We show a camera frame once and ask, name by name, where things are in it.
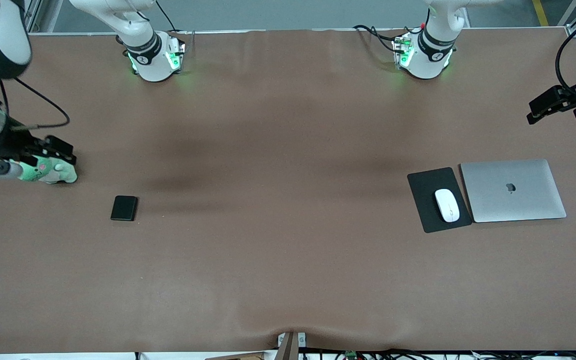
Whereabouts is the black base cable bundle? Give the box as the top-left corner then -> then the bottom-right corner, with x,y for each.
353,22 -> 411,55

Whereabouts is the black phone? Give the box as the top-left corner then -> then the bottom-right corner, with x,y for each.
110,195 -> 139,222

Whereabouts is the white computer mouse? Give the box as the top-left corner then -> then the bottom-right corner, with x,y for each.
434,188 -> 461,224

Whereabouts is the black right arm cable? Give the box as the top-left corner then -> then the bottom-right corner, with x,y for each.
0,76 -> 71,132

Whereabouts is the black mouse pad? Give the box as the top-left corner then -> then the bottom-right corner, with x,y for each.
407,167 -> 473,234

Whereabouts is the brown table cover mat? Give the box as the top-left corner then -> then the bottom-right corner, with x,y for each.
0,27 -> 576,355

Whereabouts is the silver laptop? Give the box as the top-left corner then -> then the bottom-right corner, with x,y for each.
460,159 -> 567,224

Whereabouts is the brown camera stand bracket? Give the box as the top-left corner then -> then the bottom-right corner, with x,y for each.
275,331 -> 308,360

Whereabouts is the green dinosaur plush toy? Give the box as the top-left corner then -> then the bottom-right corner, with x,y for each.
18,152 -> 78,185

